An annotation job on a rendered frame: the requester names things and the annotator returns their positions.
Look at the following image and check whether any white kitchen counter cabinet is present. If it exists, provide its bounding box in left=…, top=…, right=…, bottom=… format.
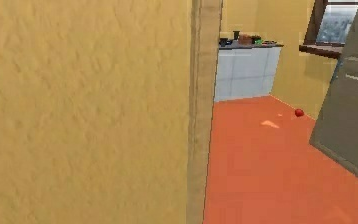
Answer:
left=214, top=40, right=285, bottom=103

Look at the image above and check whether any brown box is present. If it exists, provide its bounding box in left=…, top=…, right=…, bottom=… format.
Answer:
left=238, top=33, right=253, bottom=46

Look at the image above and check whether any grey fridge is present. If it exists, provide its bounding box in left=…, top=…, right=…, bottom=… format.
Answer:
left=308, top=0, right=358, bottom=186

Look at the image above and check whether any dark framed window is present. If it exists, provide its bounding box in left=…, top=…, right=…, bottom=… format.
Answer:
left=298, top=0, right=358, bottom=60

